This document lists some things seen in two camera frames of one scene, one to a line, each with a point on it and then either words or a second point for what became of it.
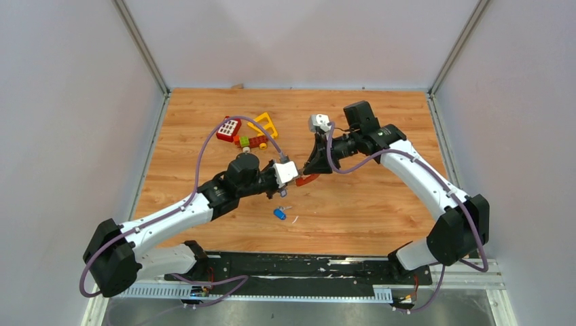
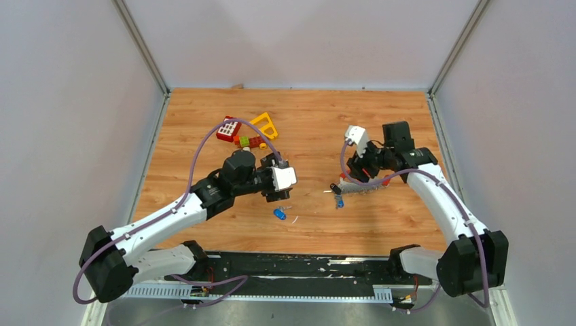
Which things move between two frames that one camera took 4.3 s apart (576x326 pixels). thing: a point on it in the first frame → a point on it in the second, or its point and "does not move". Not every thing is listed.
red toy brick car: x=259 y=142 does not move
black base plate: x=373 y=271 does not move
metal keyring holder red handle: x=304 y=178 → x=348 y=186
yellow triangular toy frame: x=274 y=134 does not move
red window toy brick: x=228 y=130 does not move
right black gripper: x=318 y=161 → x=356 y=164
